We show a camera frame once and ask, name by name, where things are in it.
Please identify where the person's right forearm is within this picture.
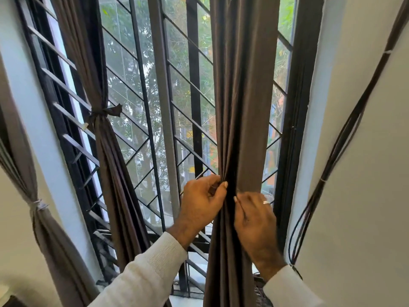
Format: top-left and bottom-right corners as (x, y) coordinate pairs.
(262, 265), (323, 307)

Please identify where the light grey curtain tie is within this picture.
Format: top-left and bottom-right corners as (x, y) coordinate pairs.
(29, 198), (49, 212)

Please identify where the dark grey curtain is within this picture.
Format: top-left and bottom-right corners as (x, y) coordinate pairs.
(203, 0), (281, 307)
(48, 0), (153, 272)

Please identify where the orange brick building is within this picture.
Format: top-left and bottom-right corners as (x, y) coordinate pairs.
(204, 92), (285, 192)

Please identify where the light grey curtain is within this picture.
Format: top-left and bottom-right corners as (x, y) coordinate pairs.
(0, 57), (100, 307)

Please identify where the person's left forearm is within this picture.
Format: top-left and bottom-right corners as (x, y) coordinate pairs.
(89, 232), (188, 307)

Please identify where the person's right hand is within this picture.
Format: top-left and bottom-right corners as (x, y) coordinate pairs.
(233, 192), (287, 282)

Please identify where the person's left hand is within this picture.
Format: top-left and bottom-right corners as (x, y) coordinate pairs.
(166, 174), (229, 250)

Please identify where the bundle of black cables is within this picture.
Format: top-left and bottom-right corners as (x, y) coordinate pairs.
(287, 0), (409, 280)

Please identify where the dark grey curtain tie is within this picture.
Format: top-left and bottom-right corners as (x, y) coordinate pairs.
(86, 104), (123, 127)

